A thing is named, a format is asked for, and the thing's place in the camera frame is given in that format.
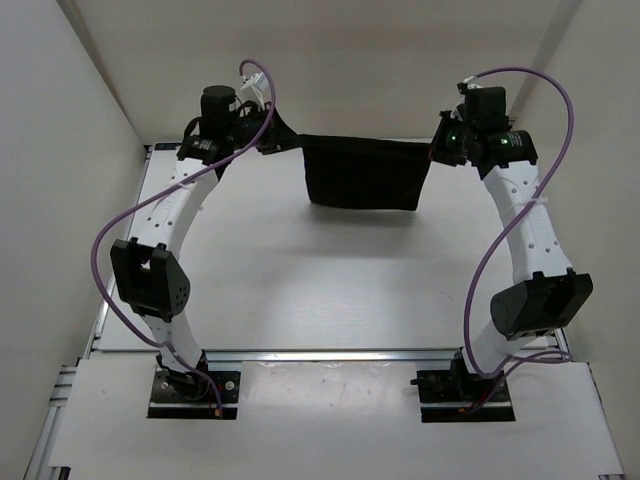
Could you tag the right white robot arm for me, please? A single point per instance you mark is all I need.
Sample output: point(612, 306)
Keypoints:
point(547, 292)

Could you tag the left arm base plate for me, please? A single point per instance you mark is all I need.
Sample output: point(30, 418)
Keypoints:
point(170, 399)

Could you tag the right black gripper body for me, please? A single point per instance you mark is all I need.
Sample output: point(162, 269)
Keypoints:
point(454, 152)

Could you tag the left blue corner label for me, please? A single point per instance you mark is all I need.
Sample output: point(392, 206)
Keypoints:
point(167, 146)

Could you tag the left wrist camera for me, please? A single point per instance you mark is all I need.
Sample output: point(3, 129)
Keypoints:
point(224, 109)

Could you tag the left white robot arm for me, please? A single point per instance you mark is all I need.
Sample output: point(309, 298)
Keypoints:
point(148, 275)

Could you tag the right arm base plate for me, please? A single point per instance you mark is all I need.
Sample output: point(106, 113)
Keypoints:
point(456, 395)

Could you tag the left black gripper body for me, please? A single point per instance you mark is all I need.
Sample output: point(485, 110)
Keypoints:
point(244, 131)

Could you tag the white front board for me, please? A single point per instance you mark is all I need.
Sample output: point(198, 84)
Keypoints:
point(342, 421)

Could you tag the black skirt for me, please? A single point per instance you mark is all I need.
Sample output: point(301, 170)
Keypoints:
point(363, 173)

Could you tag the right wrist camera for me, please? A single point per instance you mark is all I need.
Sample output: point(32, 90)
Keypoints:
point(484, 108)

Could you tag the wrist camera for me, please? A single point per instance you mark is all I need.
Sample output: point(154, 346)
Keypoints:
point(224, 109)
point(484, 108)

